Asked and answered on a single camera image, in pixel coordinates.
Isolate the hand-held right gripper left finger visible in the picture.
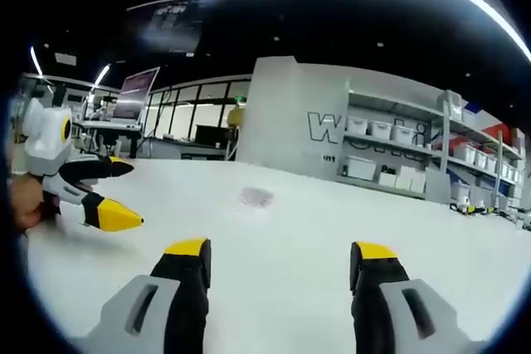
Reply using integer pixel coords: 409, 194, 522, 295
82, 237, 212, 354

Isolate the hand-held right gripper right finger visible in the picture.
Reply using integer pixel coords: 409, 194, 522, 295
349, 240, 479, 354

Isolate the person's left hand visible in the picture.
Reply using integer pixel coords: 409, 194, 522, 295
7, 177, 63, 234

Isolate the grey desk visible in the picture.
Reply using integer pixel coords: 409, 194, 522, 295
77, 119, 143, 157

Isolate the short ceiling light strip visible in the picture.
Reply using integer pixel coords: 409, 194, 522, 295
92, 63, 113, 88
29, 46, 46, 78

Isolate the ceiling vent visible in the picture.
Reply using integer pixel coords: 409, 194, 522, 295
54, 51, 78, 67

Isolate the standing display screen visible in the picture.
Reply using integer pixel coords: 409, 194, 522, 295
110, 66, 161, 126

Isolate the grey counter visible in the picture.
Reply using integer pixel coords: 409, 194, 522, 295
146, 135, 238, 162

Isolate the yellow black tool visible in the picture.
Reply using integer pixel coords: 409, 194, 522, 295
449, 200, 487, 217

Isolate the black monitor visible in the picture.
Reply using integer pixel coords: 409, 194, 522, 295
194, 123, 228, 147

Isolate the black framed glass partition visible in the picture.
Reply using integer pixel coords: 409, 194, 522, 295
144, 79, 251, 140

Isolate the yellow container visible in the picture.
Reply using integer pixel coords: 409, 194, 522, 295
227, 105, 248, 129

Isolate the hanging dark banner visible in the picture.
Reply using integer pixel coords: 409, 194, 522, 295
125, 0, 222, 56

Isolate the metal shelf rack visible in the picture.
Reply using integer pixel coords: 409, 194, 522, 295
338, 87, 527, 211

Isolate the row of white storage bins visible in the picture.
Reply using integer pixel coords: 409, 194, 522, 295
343, 115, 524, 206

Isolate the grey partition panel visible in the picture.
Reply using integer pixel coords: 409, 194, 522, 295
235, 56, 352, 182

